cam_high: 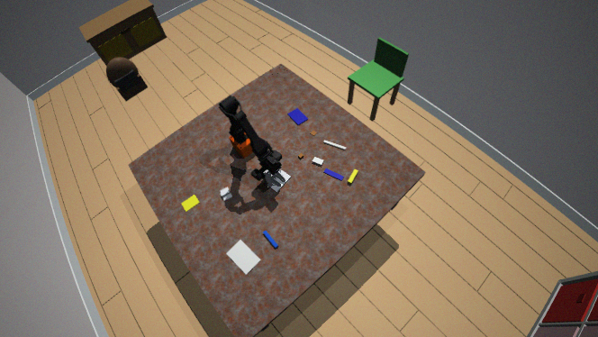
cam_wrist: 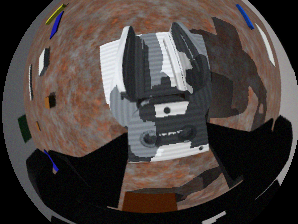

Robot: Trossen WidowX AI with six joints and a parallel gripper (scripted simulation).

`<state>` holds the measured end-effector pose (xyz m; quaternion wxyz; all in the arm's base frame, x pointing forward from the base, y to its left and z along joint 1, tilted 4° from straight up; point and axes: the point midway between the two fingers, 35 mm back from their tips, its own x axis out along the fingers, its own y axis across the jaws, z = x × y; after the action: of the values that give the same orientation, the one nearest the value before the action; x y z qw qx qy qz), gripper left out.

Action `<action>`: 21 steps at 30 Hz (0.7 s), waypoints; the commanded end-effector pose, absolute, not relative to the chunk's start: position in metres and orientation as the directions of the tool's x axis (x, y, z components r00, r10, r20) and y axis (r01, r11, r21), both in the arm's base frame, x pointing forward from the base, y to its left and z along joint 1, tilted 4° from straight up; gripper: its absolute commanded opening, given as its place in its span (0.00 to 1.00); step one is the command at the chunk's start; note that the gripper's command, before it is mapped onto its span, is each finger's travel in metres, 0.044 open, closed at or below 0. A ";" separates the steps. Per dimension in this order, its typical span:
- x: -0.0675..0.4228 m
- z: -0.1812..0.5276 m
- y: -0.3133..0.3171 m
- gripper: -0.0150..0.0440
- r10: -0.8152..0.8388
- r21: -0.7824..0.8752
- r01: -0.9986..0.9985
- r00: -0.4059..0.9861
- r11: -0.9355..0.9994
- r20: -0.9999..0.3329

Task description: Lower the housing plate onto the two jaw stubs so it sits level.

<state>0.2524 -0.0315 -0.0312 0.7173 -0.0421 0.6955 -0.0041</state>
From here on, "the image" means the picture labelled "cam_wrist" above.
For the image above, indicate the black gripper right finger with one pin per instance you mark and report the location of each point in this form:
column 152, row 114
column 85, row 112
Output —
column 234, row 149

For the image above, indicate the white rectangular plate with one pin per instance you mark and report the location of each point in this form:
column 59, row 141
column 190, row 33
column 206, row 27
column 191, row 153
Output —
column 267, row 45

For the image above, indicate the blue flat bar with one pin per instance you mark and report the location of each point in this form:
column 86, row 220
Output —
column 243, row 13
column 54, row 29

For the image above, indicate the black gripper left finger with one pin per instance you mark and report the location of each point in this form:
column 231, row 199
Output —
column 102, row 170

